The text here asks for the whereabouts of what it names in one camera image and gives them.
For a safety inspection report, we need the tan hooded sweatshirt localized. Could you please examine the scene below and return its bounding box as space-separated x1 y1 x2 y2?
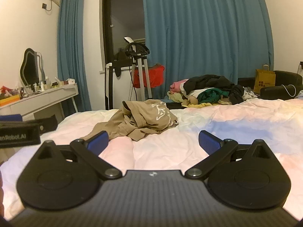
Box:
82 100 179 141

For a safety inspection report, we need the pile of mixed clothes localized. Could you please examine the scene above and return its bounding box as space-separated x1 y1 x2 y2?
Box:
163 74 259 109

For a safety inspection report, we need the white dressing table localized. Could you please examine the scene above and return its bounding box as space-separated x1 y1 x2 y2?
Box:
1 84 79 122

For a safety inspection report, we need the wavy black mirror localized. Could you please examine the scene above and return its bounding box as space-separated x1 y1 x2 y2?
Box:
20 48 46 89

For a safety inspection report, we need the pastel bed duvet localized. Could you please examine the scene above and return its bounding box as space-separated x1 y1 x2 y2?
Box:
1 99 302 220

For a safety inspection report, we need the black white upright appliance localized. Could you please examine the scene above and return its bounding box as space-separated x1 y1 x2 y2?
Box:
104 59 132 110

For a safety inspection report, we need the narrow blue curtain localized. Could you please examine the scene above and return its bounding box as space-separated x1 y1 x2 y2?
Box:
57 0 91 112

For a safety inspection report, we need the yellow paper bag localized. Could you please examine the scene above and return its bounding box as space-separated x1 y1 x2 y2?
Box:
254 65 276 94

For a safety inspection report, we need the black sofa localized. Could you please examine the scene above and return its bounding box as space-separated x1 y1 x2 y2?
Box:
238 70 302 100

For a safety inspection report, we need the large blue curtain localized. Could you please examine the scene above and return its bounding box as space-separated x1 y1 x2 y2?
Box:
143 0 274 99

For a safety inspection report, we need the dark window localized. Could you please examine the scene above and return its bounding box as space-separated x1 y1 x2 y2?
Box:
102 0 145 63

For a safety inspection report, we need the white charging cable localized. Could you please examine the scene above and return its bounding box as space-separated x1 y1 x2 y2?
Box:
280 83 297 98

